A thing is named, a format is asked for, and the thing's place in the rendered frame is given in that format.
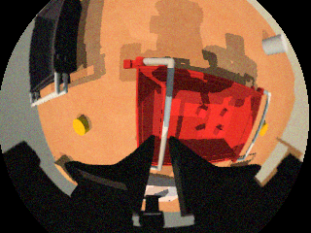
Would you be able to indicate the red plastic tray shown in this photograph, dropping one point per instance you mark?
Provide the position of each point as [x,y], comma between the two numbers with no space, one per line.
[192,89]

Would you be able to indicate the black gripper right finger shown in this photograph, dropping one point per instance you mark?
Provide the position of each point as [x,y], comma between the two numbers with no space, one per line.
[198,181]

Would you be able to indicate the yellow short cylinder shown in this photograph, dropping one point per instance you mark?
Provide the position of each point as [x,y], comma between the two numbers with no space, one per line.
[81,125]
[263,129]

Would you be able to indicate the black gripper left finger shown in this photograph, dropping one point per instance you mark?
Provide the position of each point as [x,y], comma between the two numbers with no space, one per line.
[126,180]

